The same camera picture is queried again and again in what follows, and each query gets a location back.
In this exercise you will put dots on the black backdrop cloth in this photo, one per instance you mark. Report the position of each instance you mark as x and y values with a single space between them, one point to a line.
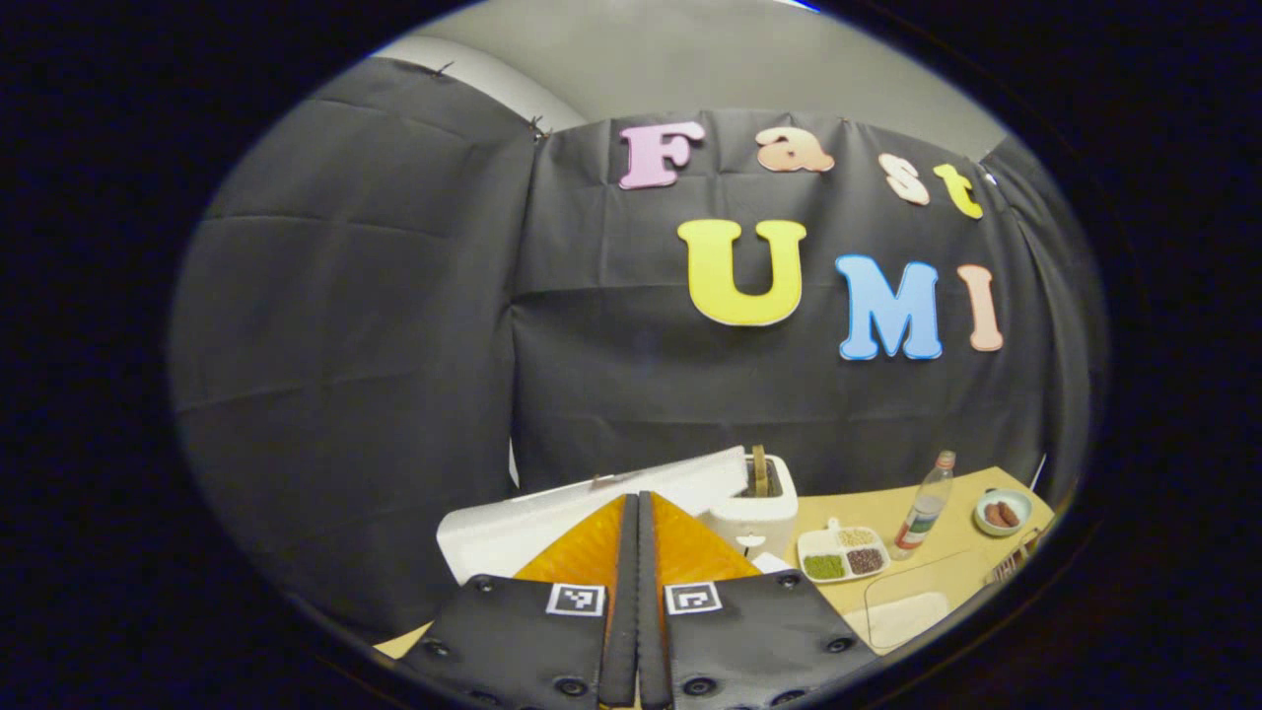
375 345

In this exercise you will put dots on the pale green plate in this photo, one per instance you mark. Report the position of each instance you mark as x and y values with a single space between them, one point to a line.
1004 498

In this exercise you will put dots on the brown bread slices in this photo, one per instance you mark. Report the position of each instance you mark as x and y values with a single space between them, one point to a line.
759 471

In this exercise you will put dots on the clear tray of white rice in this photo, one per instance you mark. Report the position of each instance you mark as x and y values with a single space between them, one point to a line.
907 616

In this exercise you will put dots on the brown meat slices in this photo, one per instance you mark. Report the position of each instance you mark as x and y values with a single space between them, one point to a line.
1002 514

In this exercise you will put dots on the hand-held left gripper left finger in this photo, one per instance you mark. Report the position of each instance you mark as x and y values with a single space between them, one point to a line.
619 631

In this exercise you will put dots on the white rice cooker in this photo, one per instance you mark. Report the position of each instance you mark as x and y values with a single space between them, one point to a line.
513 532

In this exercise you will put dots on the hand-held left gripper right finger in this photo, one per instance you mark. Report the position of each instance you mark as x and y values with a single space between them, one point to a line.
653 631

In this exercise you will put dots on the white divided grain dish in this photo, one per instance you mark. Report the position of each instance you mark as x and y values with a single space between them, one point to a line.
843 557

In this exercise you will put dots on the white toaster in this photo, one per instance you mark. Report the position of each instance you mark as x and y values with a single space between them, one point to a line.
764 518

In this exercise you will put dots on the clear plastic bottle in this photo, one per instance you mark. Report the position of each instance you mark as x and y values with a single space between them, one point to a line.
922 518

